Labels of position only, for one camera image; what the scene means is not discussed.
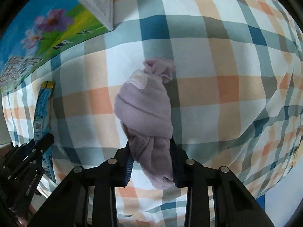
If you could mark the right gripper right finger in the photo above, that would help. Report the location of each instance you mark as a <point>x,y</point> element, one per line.
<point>179,158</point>

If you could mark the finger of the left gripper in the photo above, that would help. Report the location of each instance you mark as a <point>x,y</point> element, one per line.
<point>43,141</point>

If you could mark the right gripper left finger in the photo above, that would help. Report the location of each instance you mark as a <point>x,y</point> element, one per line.
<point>123,166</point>

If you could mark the blue long snack stick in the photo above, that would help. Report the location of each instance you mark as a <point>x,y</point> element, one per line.
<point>41,125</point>

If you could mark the purple knotted towel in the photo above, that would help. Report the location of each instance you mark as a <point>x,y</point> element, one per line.
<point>143,107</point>

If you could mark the plaid checkered tablecloth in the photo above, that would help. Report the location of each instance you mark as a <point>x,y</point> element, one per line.
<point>236,93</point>

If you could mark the cardboard milk box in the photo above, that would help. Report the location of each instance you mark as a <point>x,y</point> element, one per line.
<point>45,28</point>

